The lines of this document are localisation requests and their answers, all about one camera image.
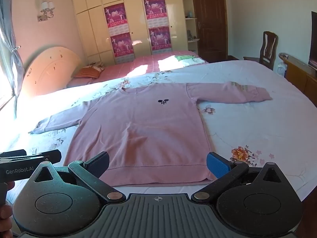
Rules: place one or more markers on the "pink sweatshirt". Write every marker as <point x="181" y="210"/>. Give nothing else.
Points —
<point x="148" y="133"/>

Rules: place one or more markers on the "printed white pillow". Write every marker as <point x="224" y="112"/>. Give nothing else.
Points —
<point x="96" y="65"/>

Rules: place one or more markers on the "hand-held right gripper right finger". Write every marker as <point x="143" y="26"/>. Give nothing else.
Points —
<point x="218" y="164"/>

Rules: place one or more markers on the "cream corner shelf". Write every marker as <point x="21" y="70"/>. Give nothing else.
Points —
<point x="190" y="17"/>

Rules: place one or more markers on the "cream wardrobe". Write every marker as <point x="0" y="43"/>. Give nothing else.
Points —
<point x="133" y="12"/>

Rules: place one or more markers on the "person's left hand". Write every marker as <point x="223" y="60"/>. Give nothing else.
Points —
<point x="5" y="218"/>

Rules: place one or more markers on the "wall lamp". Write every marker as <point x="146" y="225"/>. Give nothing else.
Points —
<point x="47" y="6"/>

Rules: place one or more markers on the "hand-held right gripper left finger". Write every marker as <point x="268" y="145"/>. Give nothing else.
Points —
<point x="98" y="164"/>

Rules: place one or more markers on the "white folded cloth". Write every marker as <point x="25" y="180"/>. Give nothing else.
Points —
<point x="193" y="61"/>

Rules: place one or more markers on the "grey curtain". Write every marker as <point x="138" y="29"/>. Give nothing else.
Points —
<point x="6" y="29"/>

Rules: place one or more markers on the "brown wooden door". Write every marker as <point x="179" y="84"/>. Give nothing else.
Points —
<point x="209" y="19"/>

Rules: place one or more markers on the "green folded cloth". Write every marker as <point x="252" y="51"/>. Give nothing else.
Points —
<point x="184" y="57"/>

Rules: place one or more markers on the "magenta calendar poster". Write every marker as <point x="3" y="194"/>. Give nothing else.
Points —
<point x="115" y="17"/>
<point x="122" y="45"/>
<point x="160" y="38"/>
<point x="156" y="10"/>

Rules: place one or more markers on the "pink checked bedsheet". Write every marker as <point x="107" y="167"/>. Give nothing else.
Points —
<point x="138" y="64"/>

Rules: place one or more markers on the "cream wooden headboard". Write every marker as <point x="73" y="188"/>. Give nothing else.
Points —
<point x="49" y="69"/>

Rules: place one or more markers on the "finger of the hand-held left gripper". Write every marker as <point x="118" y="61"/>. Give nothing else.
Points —
<point x="50" y="156"/>
<point x="12" y="153"/>

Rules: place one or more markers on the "black television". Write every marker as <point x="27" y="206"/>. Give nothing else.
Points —
<point x="313" y="42"/>

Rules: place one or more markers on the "floral white bedsheet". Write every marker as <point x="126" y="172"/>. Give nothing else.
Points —
<point x="247" y="119"/>

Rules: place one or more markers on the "brown wooden chair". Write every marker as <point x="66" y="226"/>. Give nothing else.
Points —
<point x="268" y="47"/>

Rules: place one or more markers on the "striped orange pillow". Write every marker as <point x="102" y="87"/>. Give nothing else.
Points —
<point x="86" y="73"/>

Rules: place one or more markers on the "wooden cabinet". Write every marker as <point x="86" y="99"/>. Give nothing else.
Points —
<point x="301" y="74"/>

